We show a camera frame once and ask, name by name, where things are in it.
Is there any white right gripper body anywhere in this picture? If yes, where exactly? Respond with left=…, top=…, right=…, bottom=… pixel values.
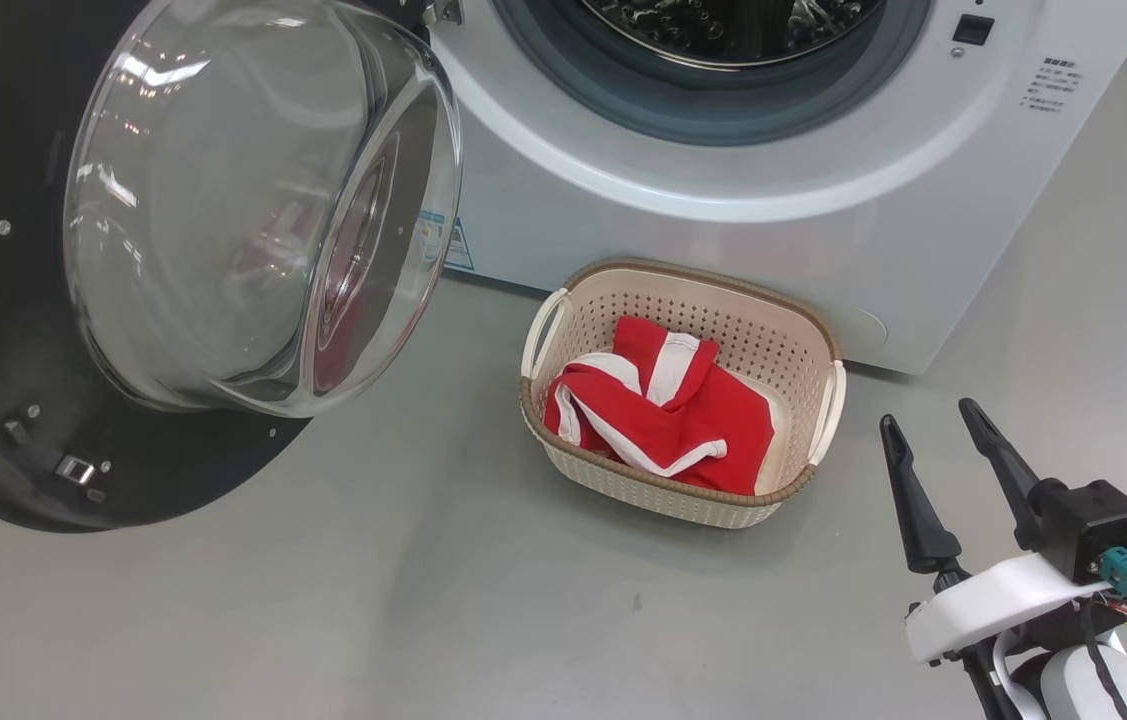
left=905, top=553, right=1110, bottom=666

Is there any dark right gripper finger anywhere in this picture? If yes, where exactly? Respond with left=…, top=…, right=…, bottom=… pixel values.
left=958, top=398, right=1042, bottom=551
left=880, top=414, right=965, bottom=576

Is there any black round glass washer door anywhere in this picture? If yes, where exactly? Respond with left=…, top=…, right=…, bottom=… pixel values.
left=0, top=0, right=465, bottom=534

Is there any plain red garment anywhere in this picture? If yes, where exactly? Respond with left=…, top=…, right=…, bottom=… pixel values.
left=658, top=365, right=776, bottom=497

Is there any red garment with white trim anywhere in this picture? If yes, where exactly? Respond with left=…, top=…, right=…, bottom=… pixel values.
left=543, top=315, right=730, bottom=478

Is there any cream perforated laundry basket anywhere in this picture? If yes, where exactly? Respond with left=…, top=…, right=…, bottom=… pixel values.
left=520, top=258, right=848, bottom=530

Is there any white front-load washing machine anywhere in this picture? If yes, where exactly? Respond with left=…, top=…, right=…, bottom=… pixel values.
left=363, top=0, right=1127, bottom=377

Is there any perforated steel washer drum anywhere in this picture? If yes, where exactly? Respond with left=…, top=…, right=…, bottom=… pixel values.
left=578, top=0, right=890, bottom=71

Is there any small printed text sticker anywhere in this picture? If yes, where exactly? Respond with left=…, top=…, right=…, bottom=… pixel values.
left=1020, top=57, right=1085, bottom=115

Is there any blue energy label sticker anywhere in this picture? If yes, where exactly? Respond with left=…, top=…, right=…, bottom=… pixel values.
left=418, top=210, right=476, bottom=273

